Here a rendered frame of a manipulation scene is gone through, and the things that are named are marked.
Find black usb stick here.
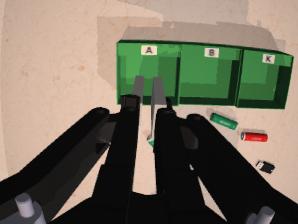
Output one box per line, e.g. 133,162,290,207
256,161,275,174

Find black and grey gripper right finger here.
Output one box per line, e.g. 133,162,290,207
151,77,298,224

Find green aa battery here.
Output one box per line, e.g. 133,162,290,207
210,112,239,130
146,135,154,147

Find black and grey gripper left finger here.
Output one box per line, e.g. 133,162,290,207
0,75,144,224

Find red aa battery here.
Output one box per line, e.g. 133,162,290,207
241,132,268,142

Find green three-compartment bin rack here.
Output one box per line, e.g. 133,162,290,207
116,40,294,110

